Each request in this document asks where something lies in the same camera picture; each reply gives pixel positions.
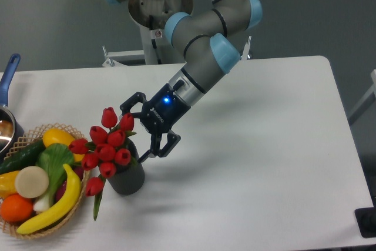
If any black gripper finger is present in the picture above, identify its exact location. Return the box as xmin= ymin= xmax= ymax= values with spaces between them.
xmin=120 ymin=92 xmax=147 ymax=119
xmin=137 ymin=130 xmax=182 ymax=163

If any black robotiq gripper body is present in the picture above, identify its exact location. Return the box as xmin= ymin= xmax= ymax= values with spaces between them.
xmin=139 ymin=83 xmax=190 ymax=135

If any red tulip bouquet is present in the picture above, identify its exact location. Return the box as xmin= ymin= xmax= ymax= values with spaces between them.
xmin=68 ymin=107 xmax=136 ymax=220

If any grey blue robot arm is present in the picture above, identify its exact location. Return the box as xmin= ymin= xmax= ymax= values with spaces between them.
xmin=107 ymin=0 xmax=263 ymax=162

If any dark grey ribbed vase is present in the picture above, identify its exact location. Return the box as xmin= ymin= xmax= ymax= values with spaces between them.
xmin=108 ymin=141 xmax=145 ymax=195

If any dark red fruit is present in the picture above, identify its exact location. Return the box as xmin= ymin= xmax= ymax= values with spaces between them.
xmin=55 ymin=180 xmax=67 ymax=202

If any green bok choy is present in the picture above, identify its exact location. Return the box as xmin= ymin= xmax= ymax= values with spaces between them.
xmin=33 ymin=143 xmax=74 ymax=213

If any yellow banana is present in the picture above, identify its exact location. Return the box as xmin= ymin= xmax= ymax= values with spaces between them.
xmin=16 ymin=164 xmax=81 ymax=235

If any woven wicker basket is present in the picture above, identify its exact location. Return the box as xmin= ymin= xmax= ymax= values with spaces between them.
xmin=1 ymin=123 xmax=90 ymax=240

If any beige round disc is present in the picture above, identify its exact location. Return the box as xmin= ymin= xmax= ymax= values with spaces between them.
xmin=15 ymin=166 xmax=49 ymax=199

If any dark green cucumber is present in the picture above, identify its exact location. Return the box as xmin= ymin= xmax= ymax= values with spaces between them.
xmin=1 ymin=140 xmax=45 ymax=174

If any yellow bell pepper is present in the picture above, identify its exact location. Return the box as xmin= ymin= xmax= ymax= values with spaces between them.
xmin=0 ymin=170 xmax=20 ymax=199

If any orange fruit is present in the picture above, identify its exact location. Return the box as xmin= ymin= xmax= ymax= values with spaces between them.
xmin=1 ymin=194 xmax=33 ymax=222

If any black device at table edge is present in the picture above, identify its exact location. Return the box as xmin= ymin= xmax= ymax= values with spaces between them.
xmin=354 ymin=207 xmax=375 ymax=238

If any blue handled saucepan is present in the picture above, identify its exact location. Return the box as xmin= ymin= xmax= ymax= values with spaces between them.
xmin=1 ymin=53 xmax=24 ymax=162

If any white frame at right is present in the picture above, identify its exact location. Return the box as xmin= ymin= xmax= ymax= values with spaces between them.
xmin=347 ymin=69 xmax=375 ymax=126

